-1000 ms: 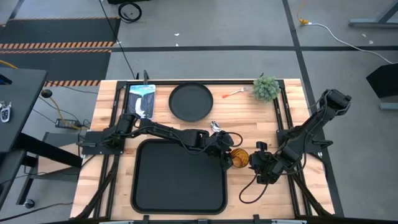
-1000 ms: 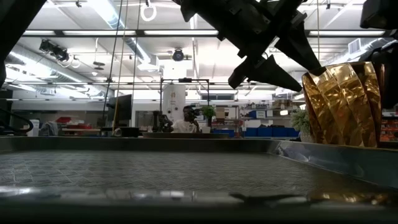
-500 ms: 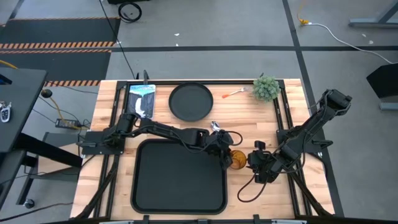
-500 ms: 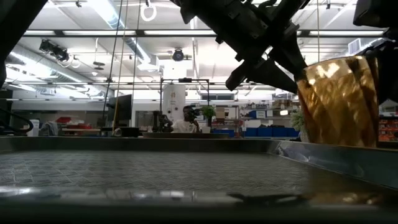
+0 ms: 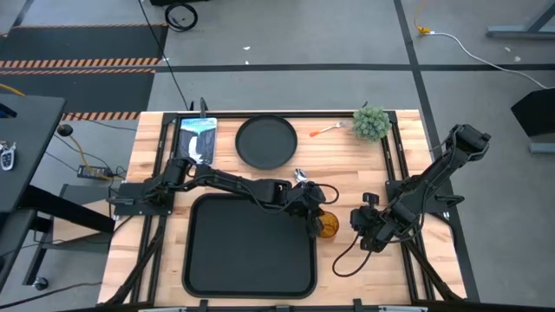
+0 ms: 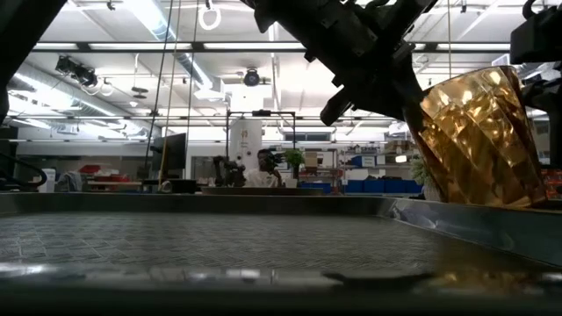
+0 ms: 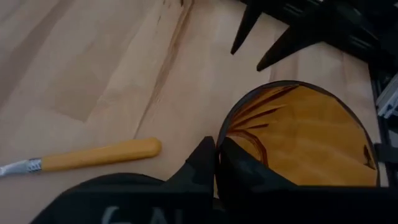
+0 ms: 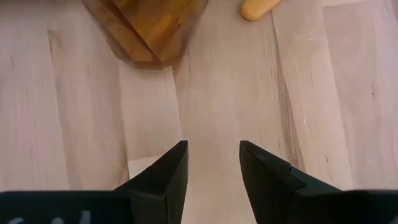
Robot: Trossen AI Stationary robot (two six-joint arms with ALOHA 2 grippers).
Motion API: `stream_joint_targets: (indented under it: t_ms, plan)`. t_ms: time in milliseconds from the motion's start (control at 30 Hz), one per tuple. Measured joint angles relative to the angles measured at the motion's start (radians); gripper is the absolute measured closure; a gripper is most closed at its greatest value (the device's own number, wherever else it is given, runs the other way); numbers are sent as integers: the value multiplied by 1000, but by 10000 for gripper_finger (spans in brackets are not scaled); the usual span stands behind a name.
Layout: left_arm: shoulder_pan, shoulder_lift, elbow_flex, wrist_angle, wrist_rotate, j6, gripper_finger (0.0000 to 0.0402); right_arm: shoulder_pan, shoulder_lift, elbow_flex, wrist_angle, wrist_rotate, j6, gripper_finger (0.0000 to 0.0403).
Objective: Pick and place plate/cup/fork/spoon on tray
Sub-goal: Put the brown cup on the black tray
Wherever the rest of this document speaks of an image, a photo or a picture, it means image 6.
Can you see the amber faceted plastic cup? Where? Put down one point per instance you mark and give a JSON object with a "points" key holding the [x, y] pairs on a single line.
{"points": [[483, 140]]}

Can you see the white container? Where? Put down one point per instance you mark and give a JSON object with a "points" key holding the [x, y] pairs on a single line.
{"points": [[48, 180]]}

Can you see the black textured serving tray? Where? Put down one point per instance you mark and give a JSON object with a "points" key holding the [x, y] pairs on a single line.
{"points": [[219, 241]]}

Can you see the person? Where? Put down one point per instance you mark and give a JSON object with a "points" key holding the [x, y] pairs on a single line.
{"points": [[263, 175]]}

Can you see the small green potted plant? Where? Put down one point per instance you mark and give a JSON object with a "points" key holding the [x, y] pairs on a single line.
{"points": [[419, 171]]}

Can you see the blue storage bin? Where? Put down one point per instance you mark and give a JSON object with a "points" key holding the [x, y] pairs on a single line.
{"points": [[354, 185], [412, 187], [394, 185], [374, 185], [316, 188]]}

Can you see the black box under monitor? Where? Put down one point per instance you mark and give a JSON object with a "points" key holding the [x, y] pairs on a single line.
{"points": [[177, 186]]}

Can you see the black ceiling spotlight cluster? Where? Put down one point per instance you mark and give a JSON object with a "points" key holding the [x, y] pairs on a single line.
{"points": [[77, 70]]}

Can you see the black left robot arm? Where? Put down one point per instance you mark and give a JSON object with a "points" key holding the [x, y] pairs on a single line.
{"points": [[22, 35]]}

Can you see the leafy plant in white pot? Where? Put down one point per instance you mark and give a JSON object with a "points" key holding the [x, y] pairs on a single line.
{"points": [[293, 158]]}

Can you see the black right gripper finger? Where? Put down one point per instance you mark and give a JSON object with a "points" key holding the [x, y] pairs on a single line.
{"points": [[417, 123]]}

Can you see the black background robot arm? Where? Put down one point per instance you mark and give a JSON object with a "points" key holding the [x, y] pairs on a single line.
{"points": [[228, 173]]}

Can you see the black computer monitor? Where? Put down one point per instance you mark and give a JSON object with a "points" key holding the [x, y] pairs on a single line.
{"points": [[171, 153]]}

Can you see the black round ceiling device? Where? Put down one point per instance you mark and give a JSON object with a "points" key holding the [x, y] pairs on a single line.
{"points": [[251, 78]]}

